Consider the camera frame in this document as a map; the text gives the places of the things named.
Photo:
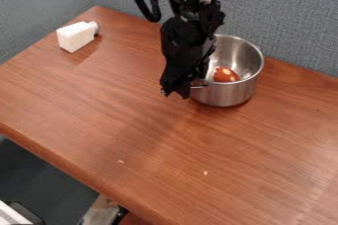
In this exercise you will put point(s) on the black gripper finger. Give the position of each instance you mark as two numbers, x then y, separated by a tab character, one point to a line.
204	70
176	86

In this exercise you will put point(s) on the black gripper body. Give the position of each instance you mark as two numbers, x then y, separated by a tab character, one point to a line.
185	46

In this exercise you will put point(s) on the white toy mushroom red cap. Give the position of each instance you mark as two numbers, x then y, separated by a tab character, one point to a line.
224	74

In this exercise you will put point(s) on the shiny metal pot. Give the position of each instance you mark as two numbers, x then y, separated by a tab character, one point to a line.
236	66

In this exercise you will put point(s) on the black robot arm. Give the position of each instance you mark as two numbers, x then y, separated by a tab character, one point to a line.
204	11

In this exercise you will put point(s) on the white plastic bottle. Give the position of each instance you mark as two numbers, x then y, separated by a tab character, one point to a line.
77	35

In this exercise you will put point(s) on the white box at corner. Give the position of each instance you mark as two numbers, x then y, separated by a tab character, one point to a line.
11	217

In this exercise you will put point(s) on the table leg frame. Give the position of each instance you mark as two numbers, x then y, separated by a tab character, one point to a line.
105	212

